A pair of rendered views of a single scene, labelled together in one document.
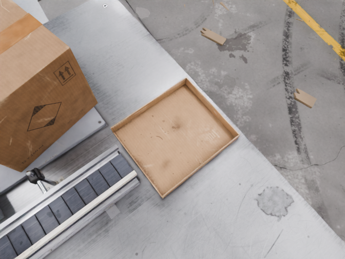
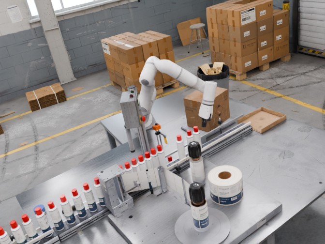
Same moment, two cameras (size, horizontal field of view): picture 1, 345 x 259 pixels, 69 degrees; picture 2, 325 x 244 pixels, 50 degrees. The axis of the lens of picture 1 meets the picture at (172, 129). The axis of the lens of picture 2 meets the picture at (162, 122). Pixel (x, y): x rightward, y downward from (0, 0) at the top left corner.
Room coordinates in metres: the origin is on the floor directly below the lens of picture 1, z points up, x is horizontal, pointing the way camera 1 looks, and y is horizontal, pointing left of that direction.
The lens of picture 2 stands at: (-2.39, 0.15, 2.32)
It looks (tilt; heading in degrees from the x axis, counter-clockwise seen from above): 27 degrees down; 14
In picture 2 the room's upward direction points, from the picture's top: 11 degrees counter-clockwise
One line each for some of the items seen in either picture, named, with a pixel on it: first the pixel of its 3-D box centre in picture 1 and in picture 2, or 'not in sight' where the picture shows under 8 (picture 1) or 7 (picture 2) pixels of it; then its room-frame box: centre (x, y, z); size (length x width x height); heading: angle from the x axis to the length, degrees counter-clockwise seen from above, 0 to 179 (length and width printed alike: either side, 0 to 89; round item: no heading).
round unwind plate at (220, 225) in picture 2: not in sight; (202, 226); (-0.97, 0.40, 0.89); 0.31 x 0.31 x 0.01
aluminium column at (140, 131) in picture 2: not in sight; (141, 130); (-0.35, 0.83, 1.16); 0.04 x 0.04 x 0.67; 45
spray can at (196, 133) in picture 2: not in sight; (197, 139); (-0.20, 0.48, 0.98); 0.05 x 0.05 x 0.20
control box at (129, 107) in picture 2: not in sight; (131, 109); (-0.44, 0.84, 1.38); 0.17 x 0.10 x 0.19; 10
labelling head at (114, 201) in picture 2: not in sight; (114, 189); (-0.79, 0.94, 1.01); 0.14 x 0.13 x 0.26; 135
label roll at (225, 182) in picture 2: not in sight; (225, 184); (-0.70, 0.27, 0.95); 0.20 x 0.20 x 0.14
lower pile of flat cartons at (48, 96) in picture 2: not in sight; (45, 96); (3.04, 3.63, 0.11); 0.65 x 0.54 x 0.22; 125
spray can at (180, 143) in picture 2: not in sight; (180, 147); (-0.31, 0.59, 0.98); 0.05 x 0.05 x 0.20
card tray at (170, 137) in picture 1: (175, 133); (261, 119); (0.28, -0.01, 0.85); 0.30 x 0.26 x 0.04; 135
